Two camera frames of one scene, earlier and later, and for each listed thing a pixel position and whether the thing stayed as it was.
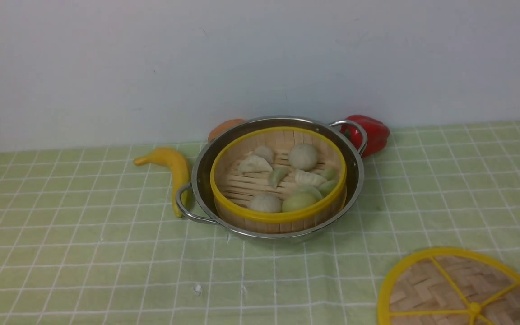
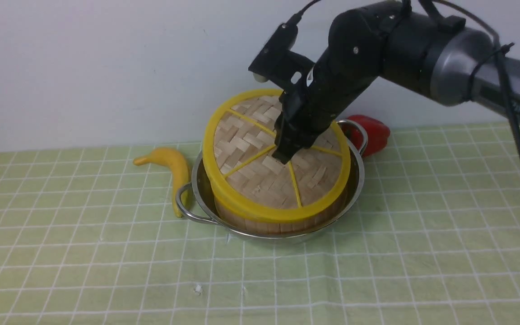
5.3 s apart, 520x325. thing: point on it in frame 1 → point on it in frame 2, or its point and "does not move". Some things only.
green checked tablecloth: [88, 237] does not move
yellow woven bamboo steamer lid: [459, 286] → [242, 175]
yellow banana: [177, 165] does not move
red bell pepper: [377, 134] does not move
